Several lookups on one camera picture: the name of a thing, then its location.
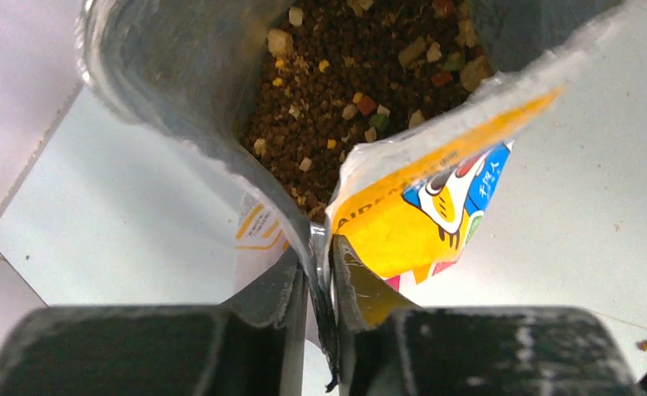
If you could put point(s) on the pet food bag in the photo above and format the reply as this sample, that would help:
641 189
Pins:
369 136

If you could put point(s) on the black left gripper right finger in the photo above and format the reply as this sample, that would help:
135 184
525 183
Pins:
391 346

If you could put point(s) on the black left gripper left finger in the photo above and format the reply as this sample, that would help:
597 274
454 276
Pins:
251 344

